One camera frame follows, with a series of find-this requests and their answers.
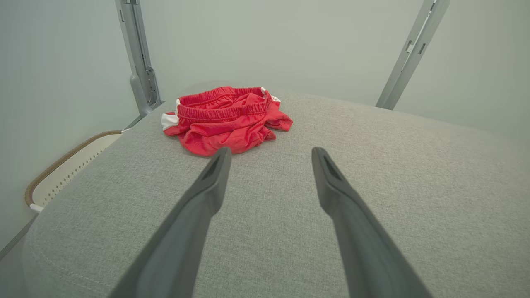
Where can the red shorts with white stripe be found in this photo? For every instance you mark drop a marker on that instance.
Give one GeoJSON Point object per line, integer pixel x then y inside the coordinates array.
{"type": "Point", "coordinates": [223, 128]}

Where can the cream perforated laundry basket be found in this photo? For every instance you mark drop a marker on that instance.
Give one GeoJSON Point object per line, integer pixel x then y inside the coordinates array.
{"type": "Point", "coordinates": [66, 174]}

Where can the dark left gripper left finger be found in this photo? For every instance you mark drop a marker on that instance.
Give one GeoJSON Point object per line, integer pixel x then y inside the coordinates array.
{"type": "Point", "coordinates": [182, 240]}

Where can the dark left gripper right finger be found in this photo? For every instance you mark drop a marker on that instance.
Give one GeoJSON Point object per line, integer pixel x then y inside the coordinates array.
{"type": "Point", "coordinates": [360, 248]}

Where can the grey metal partition post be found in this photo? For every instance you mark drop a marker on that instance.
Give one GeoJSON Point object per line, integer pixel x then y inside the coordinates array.
{"type": "Point", "coordinates": [403, 62]}
{"type": "Point", "coordinates": [415, 62]}

